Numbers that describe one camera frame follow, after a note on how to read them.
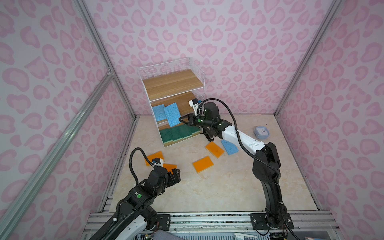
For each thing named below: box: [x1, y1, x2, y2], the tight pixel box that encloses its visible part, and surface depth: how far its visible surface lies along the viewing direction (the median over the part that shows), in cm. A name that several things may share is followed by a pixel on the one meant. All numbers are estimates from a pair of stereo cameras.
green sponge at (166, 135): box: [159, 128, 173, 144], surface depth 106 cm
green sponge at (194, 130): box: [189, 126, 200, 136], surface depth 109 cm
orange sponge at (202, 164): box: [192, 156, 214, 173], surface depth 95 cm
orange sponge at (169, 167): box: [163, 163, 177, 175], surface depth 95 cm
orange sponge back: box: [205, 141, 225, 159], surface depth 102 cm
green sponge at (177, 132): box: [170, 124, 184, 142], surface depth 109 cm
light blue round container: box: [253, 126, 270, 140], surface depth 109 cm
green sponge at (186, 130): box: [179, 124, 195, 140], surface depth 109 cm
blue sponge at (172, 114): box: [163, 102, 182, 128], surface depth 83 cm
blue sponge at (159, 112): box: [152, 104, 168, 122], surface depth 88 cm
